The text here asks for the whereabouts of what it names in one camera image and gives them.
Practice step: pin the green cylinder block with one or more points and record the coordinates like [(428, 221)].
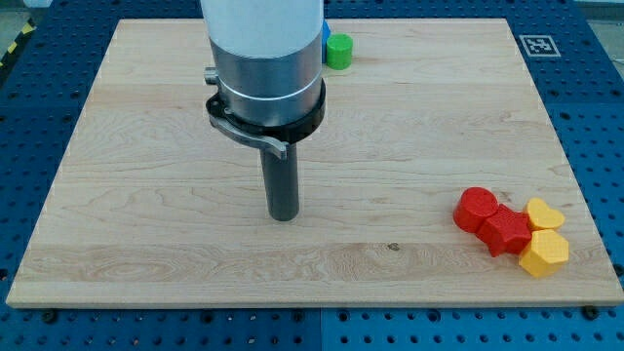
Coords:
[(339, 47)]

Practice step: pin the black clamp with lever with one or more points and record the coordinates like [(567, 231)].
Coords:
[(275, 139)]

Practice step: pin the red star block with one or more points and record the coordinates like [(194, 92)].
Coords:
[(505, 232)]

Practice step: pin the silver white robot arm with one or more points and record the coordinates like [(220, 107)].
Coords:
[(268, 57)]

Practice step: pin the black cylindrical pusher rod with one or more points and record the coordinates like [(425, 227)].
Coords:
[(281, 184)]

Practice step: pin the light wooden board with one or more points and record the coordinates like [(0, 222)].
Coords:
[(151, 207)]

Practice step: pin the yellow hexagon block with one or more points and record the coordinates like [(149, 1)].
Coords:
[(545, 254)]

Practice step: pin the fiducial marker tag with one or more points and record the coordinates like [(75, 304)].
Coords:
[(539, 46)]

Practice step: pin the yellow heart block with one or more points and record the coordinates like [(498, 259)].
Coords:
[(542, 216)]

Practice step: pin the blue block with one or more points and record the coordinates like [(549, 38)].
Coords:
[(326, 33)]

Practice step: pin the red cylinder block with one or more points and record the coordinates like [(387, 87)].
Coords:
[(474, 206)]

